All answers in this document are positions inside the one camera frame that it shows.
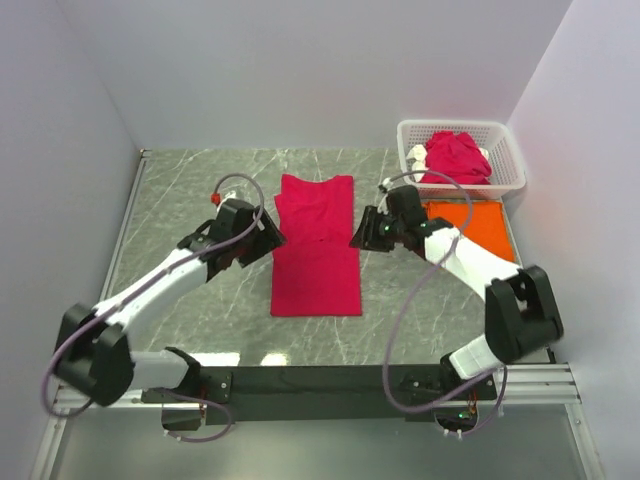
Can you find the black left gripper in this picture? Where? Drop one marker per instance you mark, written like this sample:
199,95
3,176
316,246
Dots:
269,240

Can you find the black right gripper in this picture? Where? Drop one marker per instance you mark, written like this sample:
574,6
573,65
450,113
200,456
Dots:
366,236

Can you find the pink t shirt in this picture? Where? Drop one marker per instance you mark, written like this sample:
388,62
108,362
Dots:
316,273

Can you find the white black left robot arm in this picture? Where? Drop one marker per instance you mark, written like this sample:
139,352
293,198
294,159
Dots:
93,350

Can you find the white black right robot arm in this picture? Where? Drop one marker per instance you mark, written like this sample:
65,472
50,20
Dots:
520,311

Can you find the white cloth in basket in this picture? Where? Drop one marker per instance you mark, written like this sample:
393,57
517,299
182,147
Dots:
416,161

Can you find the crumpled pink shirt in basket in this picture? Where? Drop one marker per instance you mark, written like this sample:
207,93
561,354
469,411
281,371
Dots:
458,157

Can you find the folded orange t shirt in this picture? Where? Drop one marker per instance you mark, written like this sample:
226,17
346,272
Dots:
487,227

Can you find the white plastic laundry basket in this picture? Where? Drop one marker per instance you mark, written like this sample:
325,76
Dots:
504,155

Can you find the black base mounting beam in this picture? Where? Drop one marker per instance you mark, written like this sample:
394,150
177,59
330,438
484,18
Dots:
283,393

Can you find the aluminium front frame rail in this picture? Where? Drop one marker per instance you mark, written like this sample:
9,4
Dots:
540,384

